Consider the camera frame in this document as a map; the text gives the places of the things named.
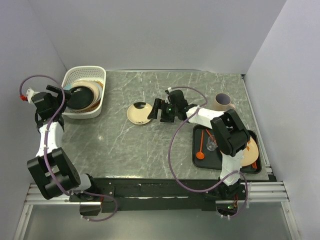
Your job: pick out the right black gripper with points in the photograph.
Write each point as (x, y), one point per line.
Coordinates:
(165, 118)

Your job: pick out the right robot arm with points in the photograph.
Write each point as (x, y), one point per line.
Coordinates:
(229, 132)

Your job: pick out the tan oval plate on tray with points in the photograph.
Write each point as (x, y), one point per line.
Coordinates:
(251, 153)

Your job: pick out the cream plate with blue leaves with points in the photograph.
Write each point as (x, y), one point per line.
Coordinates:
(69, 86)

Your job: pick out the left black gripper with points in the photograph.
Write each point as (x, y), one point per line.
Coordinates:
(61, 93)

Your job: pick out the white perforated plastic bin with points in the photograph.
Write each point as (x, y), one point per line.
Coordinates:
(86, 73)

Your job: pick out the orange plastic spoon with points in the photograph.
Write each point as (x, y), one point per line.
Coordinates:
(200, 155)

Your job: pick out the glossy black round plate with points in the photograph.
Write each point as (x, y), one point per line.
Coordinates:
(81, 98)

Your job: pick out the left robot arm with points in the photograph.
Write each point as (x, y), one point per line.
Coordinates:
(51, 164)

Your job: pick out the black plastic tray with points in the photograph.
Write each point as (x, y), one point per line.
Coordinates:
(205, 163)

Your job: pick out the pink mug purple inside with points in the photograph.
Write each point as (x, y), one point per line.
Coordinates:
(223, 102)

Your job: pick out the yellow round plate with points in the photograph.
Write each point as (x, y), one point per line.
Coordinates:
(96, 89)

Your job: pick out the clear plastic cup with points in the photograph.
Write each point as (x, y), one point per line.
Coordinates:
(211, 143)

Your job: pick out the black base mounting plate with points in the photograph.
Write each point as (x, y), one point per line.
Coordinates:
(135, 194)

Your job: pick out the aluminium rail frame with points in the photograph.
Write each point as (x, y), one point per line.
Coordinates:
(256, 192)

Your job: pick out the cream plate with black patch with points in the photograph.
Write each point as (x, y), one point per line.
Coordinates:
(138, 113)

